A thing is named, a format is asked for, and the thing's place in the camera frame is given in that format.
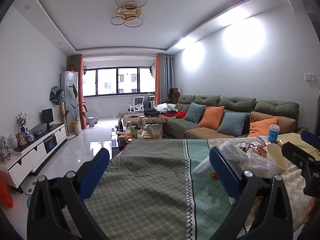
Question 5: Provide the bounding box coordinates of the tall green potted plant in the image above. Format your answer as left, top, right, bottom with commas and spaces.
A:
66, 84, 87, 136

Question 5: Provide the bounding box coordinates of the dark snack packet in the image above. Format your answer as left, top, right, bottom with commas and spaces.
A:
238, 142, 251, 152

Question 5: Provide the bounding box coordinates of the cream paper cup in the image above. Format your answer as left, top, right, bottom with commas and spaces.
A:
266, 144, 289, 176

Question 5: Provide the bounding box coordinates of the orange plastic bag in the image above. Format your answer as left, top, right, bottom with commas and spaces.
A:
0, 178, 14, 208

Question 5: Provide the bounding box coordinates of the blue white paper cup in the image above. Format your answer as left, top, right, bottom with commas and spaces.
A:
268, 124, 280, 142

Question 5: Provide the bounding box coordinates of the cluttered coffee table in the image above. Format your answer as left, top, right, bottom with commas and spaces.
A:
111, 115, 168, 154

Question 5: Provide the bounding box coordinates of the white bathroom scale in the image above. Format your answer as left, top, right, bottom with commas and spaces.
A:
20, 176, 37, 195

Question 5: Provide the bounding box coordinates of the orange cushion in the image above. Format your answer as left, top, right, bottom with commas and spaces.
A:
199, 106, 225, 130

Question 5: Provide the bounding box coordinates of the gold ring ceiling lamp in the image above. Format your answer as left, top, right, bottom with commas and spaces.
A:
110, 0, 148, 28

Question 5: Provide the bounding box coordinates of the green brown sectional sofa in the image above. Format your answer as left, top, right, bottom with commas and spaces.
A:
120, 94, 300, 138

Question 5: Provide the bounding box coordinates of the white black TV cabinet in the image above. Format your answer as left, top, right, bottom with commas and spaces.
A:
1, 124, 67, 193

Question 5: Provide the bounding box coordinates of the blue cushion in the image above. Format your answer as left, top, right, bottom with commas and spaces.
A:
184, 102, 205, 124

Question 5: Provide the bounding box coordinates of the black monitor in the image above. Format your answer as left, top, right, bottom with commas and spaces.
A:
42, 108, 54, 128

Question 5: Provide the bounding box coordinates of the orange peel trash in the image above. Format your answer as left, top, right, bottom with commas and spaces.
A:
210, 172, 219, 179

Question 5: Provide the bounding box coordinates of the patterned green tablecloth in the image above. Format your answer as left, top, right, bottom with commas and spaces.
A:
60, 132, 320, 240

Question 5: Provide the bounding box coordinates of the white plastic bag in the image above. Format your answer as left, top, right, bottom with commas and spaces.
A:
207, 137, 271, 178

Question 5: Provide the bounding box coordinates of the white standing air conditioner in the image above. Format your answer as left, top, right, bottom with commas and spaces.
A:
60, 71, 78, 133

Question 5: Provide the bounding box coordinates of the gold foil snack bag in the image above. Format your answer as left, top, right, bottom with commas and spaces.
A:
249, 141, 267, 159

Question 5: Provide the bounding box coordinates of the white office chair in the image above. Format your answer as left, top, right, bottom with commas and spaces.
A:
128, 96, 144, 113

